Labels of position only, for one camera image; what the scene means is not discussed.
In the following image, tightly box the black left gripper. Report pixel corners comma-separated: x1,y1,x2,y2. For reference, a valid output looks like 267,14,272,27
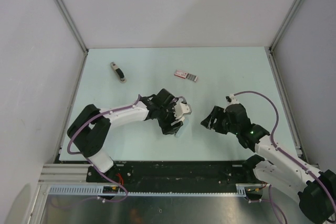
156,102,183,135

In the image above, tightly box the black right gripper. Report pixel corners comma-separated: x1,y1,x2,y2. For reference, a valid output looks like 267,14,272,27
201,105,239,135

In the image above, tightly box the beige black small stapler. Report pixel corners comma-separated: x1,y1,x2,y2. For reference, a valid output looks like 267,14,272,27
110,62,127,83

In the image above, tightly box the light blue white stapler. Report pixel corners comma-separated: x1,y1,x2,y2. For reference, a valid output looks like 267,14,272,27
171,102,192,137

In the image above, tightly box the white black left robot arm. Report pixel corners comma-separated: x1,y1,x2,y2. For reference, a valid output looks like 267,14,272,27
67,89,192,182

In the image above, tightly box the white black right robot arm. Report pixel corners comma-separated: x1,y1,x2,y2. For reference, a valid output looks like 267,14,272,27
201,103,335,223

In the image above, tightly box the red staple box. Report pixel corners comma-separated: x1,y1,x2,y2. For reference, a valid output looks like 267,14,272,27
174,70,198,82

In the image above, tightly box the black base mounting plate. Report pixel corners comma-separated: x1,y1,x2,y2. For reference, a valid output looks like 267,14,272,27
87,161,264,185

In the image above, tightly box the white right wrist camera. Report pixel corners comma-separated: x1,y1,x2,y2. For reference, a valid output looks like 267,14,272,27
226,94,240,105

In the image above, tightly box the white slotted cable duct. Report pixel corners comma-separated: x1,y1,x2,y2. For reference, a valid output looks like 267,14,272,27
48,184,261,197

